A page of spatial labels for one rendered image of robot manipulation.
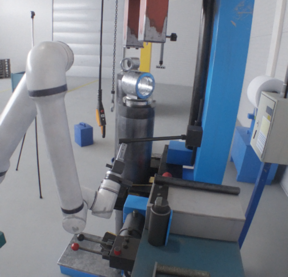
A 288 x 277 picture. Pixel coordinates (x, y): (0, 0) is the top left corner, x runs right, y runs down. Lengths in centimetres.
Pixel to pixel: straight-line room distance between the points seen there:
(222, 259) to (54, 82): 86
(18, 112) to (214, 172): 102
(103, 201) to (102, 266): 110
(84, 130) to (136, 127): 297
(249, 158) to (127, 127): 252
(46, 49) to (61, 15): 1299
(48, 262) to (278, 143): 206
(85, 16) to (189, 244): 1257
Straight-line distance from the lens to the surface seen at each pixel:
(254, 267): 252
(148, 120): 128
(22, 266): 236
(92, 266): 205
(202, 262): 97
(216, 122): 123
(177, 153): 149
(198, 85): 140
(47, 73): 67
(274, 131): 152
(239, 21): 120
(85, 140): 427
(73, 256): 213
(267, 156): 157
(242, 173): 363
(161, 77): 1202
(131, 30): 143
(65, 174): 78
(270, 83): 178
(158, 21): 107
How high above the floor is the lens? 179
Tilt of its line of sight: 21 degrees down
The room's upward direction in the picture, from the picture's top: 4 degrees clockwise
